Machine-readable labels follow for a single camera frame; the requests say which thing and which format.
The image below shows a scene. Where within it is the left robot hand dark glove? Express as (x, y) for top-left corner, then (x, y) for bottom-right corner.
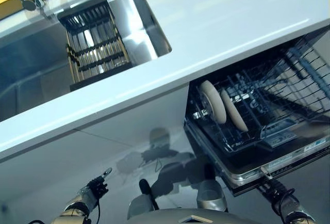
(86, 167), (113, 199)

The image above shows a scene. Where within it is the right robot hand dark glove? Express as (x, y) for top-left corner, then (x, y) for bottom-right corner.
(260, 171), (288, 204)

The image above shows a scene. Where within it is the cream ceramic plate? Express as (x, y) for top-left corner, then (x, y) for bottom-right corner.
(219, 89), (249, 133)
(199, 80), (227, 124)

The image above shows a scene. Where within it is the open dishwasher door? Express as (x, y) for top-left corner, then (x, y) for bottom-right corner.
(183, 119), (330, 196)

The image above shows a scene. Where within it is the left white robot leg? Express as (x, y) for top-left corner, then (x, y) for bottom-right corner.
(127, 179), (159, 219)

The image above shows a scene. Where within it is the cream robot torso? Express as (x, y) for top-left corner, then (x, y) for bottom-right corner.
(128, 200), (258, 224)

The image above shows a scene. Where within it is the black sink dish rack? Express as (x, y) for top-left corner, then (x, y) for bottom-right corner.
(57, 0), (137, 92)

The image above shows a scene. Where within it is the stainless steel sink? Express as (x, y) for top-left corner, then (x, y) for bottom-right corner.
(0, 0), (173, 123)

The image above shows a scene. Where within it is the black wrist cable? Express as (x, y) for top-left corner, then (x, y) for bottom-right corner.
(273, 187), (296, 224)

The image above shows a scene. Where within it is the dark wire dishwasher rack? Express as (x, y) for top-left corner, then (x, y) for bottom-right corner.
(187, 31), (330, 154)

